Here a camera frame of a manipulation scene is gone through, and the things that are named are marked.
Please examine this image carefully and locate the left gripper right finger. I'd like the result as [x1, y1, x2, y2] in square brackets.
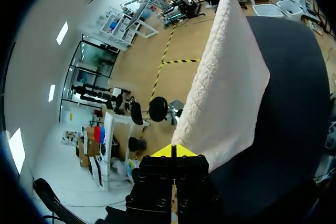
[174, 144, 222, 224]

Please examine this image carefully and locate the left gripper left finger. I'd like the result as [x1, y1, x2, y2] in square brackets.
[125, 144, 174, 224]

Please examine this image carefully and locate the fluffy white towel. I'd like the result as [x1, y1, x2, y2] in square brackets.
[171, 0, 271, 174]

